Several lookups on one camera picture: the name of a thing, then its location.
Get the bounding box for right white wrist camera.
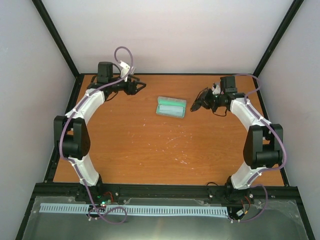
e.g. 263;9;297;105
212;83;221;95

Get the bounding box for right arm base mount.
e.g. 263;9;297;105
206;182;253;205

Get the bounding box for light blue slotted cable duct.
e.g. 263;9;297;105
38;203;228;218

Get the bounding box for grey leather glasses case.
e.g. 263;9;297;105
156;96;187;118

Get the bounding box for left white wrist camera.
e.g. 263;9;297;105
119;60;136;82

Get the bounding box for black sunglasses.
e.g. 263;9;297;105
190;87;215;112

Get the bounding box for black aluminium frame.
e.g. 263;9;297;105
16;0;315;240

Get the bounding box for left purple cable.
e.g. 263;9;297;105
59;46;135;225

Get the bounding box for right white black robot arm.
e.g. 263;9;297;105
211;75;287;191

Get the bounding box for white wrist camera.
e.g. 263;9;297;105
212;83;221;95
119;60;136;82

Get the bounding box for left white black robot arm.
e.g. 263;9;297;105
53;61;146;202

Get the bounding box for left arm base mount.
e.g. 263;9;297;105
75;184;120;204

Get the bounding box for light blue cleaning cloth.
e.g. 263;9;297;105
159;105;185;117

